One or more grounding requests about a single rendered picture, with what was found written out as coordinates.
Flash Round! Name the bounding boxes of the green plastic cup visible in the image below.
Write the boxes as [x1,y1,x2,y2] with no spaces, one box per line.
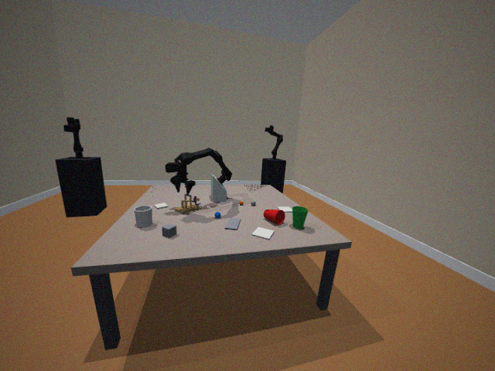
[292,206,309,229]

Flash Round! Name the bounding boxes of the red plastic cup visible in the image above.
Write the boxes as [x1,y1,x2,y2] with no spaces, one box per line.
[264,209,285,225]

